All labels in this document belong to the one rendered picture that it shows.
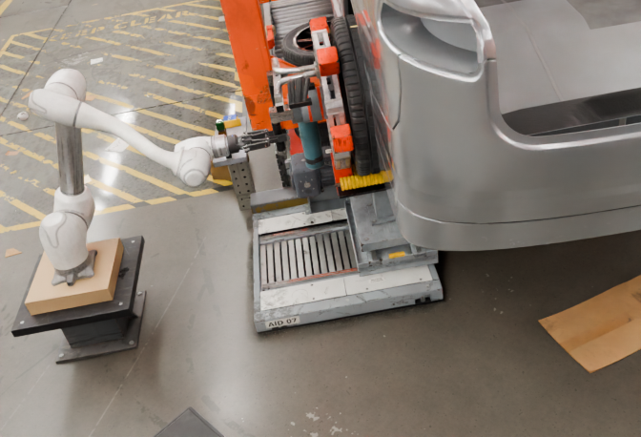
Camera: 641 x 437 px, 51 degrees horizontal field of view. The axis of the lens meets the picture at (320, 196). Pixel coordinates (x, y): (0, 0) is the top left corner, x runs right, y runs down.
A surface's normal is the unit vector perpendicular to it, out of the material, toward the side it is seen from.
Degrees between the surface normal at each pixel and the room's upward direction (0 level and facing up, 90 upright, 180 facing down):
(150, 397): 0
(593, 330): 1
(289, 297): 0
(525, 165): 91
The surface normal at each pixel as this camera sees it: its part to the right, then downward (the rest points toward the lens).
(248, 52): 0.09, 0.57
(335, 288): -0.15, -0.80
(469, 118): -0.30, 0.57
